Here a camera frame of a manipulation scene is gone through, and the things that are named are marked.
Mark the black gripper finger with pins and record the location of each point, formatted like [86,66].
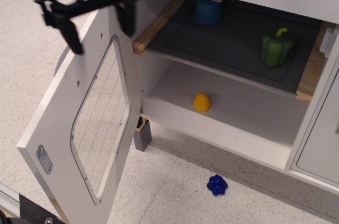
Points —
[67,30]
[126,13]

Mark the white toy kitchen cabinet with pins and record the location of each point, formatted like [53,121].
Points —
[250,121]

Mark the white cabinet drawer door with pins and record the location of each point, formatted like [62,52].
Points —
[317,155]

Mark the grey cabinet foot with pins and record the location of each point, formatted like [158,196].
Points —
[143,137]

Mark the white oven door with window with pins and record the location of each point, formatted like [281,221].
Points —
[77,142]

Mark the aluminium frame rail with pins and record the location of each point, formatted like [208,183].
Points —
[10,202]

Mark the blue toy grape bunch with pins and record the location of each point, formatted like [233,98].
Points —
[217,185]

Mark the yellow toy corn piece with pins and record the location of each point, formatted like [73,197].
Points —
[201,102]

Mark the green toy bell pepper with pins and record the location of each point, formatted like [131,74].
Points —
[276,47]

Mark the black tape piece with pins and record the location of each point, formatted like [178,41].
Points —
[139,124]

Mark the black base plate with screw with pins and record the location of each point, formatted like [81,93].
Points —
[30,212]

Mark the blue toy cup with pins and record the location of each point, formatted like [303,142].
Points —
[208,12]

